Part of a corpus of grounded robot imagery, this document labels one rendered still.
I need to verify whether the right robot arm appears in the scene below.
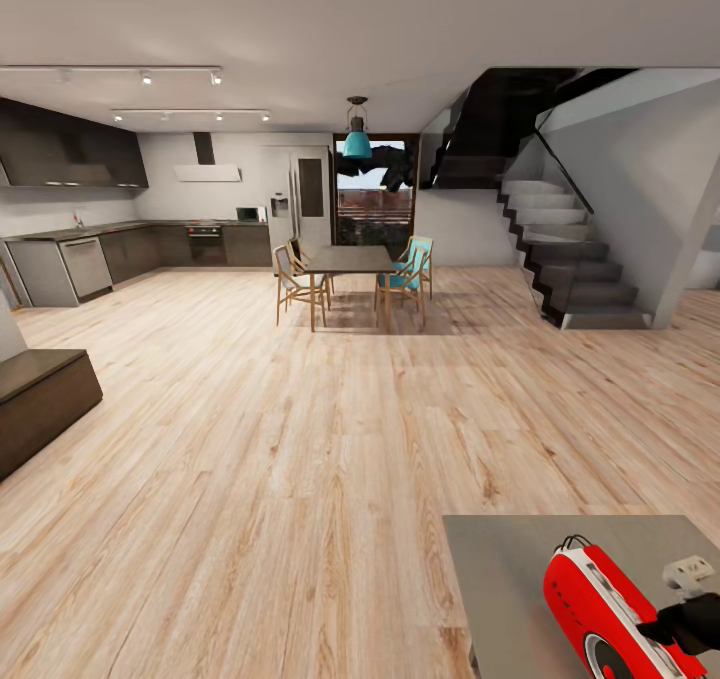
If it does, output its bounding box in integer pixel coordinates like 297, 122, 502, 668
636, 555, 720, 657

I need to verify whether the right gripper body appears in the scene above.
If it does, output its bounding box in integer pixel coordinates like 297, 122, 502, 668
658, 592, 720, 657

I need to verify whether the radio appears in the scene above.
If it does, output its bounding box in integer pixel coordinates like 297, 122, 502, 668
543, 540, 707, 679

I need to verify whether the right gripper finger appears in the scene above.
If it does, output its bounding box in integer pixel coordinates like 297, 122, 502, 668
636, 613, 675, 646

